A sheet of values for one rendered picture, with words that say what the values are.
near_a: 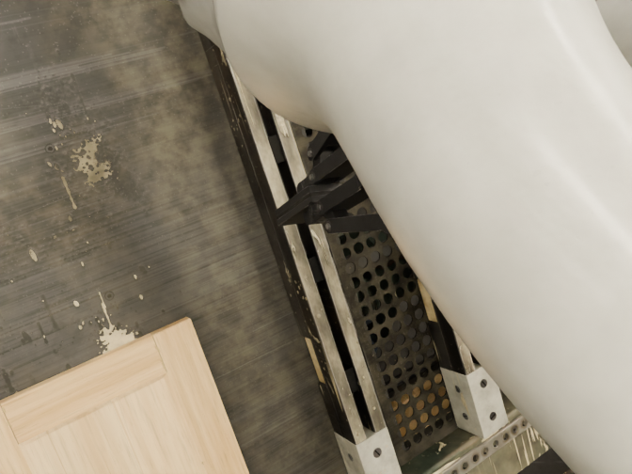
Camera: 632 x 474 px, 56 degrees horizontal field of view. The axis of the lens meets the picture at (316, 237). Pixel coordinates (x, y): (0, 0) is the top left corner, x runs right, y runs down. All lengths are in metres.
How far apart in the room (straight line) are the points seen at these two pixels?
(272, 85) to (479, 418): 0.99
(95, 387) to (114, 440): 0.08
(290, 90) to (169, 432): 0.78
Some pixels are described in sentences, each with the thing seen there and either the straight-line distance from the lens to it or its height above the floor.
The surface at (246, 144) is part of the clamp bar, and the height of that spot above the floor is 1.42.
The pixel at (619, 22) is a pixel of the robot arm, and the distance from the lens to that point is 0.23.
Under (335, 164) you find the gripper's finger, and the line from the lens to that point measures 0.46.
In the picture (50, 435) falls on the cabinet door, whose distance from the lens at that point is 0.88.
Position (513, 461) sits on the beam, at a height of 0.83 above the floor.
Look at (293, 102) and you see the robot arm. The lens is 0.16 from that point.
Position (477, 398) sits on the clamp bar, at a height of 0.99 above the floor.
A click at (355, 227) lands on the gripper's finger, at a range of 0.44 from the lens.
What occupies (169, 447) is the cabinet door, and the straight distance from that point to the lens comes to 0.91.
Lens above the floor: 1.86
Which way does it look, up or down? 40 degrees down
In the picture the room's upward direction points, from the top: straight up
